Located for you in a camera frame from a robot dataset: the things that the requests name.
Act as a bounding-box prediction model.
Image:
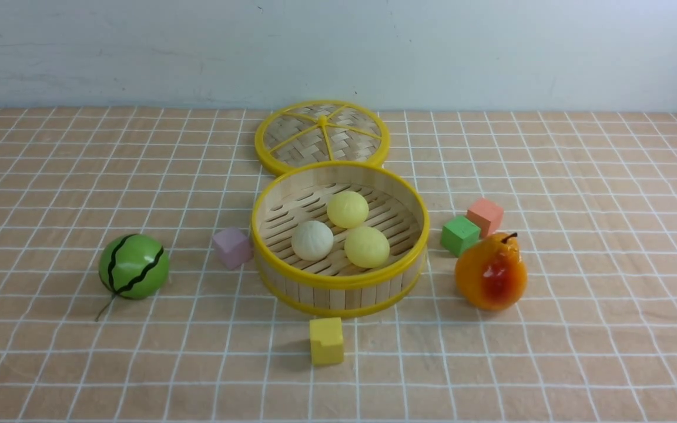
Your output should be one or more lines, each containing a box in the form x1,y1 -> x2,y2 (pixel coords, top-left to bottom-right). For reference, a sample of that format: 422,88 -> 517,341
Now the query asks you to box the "white bun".
291,220 -> 334,261

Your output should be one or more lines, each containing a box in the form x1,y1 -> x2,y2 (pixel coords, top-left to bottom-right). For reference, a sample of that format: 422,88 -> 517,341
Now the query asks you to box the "green cube block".
440,215 -> 481,258

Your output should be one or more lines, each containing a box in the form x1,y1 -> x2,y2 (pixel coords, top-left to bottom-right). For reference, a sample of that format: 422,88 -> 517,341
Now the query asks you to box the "green toy watermelon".
95,233 -> 170,322

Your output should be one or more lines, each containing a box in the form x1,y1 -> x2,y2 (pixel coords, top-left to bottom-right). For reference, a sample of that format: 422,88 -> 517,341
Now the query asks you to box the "yellow bun back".
327,190 -> 369,229

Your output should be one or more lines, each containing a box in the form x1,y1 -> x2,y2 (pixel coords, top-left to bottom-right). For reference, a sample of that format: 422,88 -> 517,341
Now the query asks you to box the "yellow bun front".
344,227 -> 390,268

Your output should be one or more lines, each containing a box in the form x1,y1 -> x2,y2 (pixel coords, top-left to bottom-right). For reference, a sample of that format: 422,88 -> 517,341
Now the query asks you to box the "salmon cube block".
465,197 -> 504,239

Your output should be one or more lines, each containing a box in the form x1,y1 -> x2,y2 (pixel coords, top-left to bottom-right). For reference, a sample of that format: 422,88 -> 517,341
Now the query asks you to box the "orange toy pear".
454,232 -> 528,311

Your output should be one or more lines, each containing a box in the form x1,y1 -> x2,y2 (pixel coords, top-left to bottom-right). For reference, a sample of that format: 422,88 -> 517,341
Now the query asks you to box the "yellow bun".
327,190 -> 369,229
344,227 -> 390,268

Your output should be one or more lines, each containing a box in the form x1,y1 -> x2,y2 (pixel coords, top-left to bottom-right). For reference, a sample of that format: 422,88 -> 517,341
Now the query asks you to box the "bamboo steamer tray yellow rim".
250,161 -> 430,318

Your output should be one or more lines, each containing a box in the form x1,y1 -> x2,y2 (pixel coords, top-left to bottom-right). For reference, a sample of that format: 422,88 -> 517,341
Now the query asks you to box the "yellow cube block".
309,317 -> 345,366

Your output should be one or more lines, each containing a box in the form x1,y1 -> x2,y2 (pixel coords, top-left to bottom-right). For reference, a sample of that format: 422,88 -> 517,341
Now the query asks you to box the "checkered orange tablecloth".
0,107 -> 677,422

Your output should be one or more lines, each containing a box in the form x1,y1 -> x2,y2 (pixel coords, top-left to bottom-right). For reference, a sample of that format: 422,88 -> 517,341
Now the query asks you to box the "woven bamboo steamer lid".
253,100 -> 391,176

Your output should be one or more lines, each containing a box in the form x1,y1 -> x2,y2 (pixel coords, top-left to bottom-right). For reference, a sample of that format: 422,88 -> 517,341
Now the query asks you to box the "purple cube block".
212,227 -> 253,270

